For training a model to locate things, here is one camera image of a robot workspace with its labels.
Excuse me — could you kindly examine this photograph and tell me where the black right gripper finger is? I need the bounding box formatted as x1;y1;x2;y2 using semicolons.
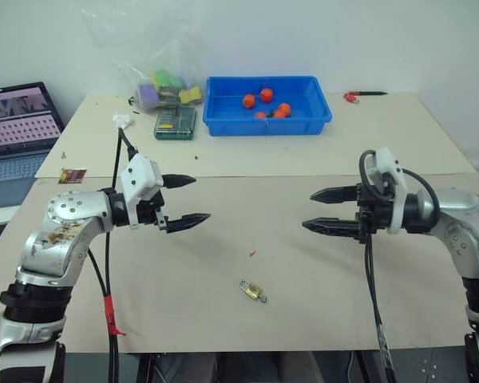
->
301;216;362;242
309;184;359;206

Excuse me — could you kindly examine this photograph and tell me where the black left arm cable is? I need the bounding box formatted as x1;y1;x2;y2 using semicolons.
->
86;126;141;383

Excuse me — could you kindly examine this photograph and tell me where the white crumpled paper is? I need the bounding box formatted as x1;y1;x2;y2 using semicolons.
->
111;113;134;130

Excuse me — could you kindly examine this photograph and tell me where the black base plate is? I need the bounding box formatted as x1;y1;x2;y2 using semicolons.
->
357;349;474;383

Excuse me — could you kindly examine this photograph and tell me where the clear bag of sponges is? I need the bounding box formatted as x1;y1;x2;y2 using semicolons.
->
83;7;207;113

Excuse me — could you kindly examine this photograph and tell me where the brass padlock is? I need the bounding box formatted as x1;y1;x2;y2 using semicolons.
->
239;278;264;301

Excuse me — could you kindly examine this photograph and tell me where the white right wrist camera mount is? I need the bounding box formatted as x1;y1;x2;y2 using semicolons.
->
366;147;410;235

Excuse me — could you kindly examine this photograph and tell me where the green screwdriver bit case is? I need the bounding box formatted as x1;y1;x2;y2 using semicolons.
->
153;105;197;141

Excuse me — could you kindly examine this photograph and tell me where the blue plastic bin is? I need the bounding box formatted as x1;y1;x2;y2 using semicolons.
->
201;75;334;138

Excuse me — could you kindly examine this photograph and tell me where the open laptop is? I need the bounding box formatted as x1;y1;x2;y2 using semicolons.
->
0;81;65;211

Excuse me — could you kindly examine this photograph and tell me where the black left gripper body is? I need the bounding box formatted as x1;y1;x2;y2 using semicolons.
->
137;190;171;235

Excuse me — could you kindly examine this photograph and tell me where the small printed card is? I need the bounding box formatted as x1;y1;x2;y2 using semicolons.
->
59;168;88;184

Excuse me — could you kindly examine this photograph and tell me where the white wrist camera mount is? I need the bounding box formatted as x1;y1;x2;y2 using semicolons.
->
121;153;164;232
366;147;410;235

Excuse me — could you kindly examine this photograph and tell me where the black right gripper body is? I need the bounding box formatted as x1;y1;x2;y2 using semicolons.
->
354;179;397;245

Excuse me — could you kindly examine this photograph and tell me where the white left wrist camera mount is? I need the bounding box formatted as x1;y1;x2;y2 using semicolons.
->
121;153;164;232

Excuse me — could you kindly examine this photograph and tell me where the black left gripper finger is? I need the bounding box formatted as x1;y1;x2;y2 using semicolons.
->
165;213;212;235
161;173;198;190

